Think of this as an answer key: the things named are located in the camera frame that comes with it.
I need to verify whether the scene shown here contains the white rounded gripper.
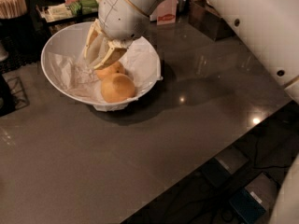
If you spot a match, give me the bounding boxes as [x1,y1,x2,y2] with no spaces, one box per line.
[83,0,149,69]

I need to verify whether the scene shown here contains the orange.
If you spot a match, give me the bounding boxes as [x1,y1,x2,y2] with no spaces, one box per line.
[95,62,125,80]
[101,73,135,103]

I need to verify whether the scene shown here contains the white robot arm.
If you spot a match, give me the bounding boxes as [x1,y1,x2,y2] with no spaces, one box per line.
[84,0,299,103]

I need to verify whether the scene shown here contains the white paper bowl liner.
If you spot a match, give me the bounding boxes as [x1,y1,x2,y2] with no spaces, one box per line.
[46,37,164,112]

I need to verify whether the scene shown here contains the white slanted bowl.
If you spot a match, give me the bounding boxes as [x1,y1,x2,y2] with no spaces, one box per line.
[40,21,163,107]

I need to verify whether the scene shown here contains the tray of tea bags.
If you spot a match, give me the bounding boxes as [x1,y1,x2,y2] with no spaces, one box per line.
[36,0,100,22]

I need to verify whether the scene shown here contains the cup of wooden stirrers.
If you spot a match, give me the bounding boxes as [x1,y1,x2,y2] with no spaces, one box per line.
[0,0,27,19]

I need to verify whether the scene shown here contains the far grey floor box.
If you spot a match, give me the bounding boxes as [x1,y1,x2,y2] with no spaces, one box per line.
[201,147,249,188]

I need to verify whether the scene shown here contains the grey floor box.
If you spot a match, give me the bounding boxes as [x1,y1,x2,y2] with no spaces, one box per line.
[201,147,249,188]
[229,172,278,224]

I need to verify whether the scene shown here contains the near grey floor box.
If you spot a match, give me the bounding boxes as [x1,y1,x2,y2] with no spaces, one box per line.
[229,172,278,224]

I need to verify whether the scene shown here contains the steel pedestal box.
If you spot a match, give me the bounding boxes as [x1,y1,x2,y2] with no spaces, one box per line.
[188,0,235,41]

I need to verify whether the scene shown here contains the black wire rack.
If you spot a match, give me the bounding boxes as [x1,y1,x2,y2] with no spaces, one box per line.
[0,75,30,117]

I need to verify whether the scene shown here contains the black floor cable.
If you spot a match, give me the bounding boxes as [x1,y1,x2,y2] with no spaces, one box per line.
[251,133,295,171]

